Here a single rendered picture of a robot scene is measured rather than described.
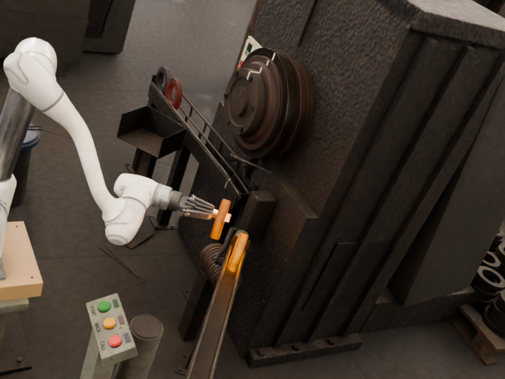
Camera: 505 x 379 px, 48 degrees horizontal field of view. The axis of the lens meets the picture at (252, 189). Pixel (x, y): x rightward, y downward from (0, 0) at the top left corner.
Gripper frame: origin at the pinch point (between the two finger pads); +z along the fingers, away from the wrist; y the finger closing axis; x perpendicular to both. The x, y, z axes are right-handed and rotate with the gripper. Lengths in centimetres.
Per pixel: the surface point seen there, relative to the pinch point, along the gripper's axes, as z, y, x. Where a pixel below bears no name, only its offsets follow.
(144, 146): -49, -71, -21
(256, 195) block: 11.1, -29.6, -4.6
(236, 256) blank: 10.1, 7.3, -10.8
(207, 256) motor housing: -1.1, -17.0, -33.5
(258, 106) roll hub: 0.5, -34.1, 32.8
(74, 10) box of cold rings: -155, -232, -20
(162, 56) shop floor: -110, -352, -77
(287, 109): 12.0, -31.4, 36.4
